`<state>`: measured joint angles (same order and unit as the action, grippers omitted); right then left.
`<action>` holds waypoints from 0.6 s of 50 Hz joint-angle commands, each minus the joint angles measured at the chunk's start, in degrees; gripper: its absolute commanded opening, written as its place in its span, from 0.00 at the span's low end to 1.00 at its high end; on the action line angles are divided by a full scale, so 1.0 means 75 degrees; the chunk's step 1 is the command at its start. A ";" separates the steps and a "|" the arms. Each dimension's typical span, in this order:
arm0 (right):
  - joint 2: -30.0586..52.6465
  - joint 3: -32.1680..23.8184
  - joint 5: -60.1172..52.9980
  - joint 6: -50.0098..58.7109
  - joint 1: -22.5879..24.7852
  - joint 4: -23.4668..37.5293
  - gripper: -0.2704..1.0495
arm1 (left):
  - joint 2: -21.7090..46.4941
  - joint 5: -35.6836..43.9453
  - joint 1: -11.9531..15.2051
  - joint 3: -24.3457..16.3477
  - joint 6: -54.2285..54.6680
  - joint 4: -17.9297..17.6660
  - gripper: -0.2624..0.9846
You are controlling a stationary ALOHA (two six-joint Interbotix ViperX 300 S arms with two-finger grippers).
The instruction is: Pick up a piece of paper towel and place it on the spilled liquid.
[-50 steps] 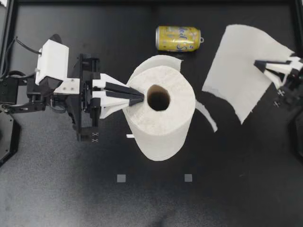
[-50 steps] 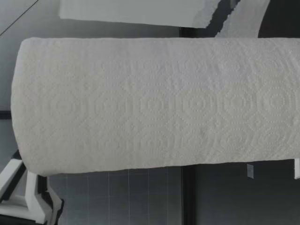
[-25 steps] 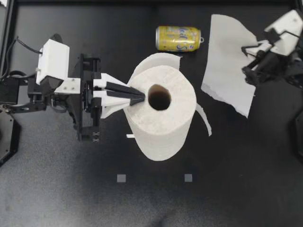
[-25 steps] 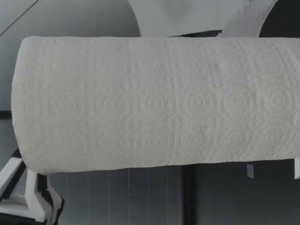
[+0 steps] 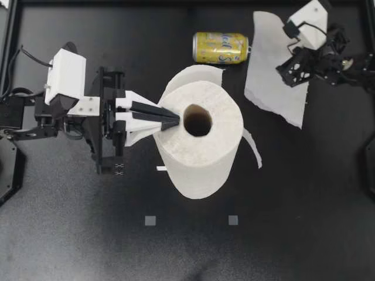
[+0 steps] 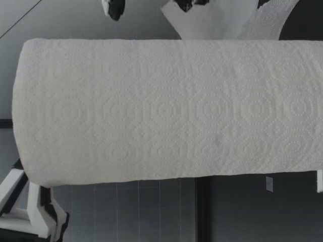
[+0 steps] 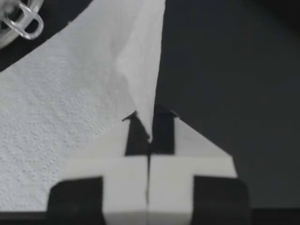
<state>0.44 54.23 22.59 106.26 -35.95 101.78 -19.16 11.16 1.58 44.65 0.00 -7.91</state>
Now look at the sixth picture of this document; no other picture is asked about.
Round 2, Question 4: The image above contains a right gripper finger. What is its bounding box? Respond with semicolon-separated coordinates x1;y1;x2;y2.
160;0;258;40
101;0;122;22

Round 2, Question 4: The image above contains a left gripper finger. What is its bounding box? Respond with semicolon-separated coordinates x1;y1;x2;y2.
0;161;70;242

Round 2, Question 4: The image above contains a torn paper towel sheet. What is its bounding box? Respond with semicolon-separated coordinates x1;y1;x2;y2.
237;0;300;41

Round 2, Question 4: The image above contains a white paper towel roll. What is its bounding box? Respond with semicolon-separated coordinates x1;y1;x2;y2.
11;37;323;189

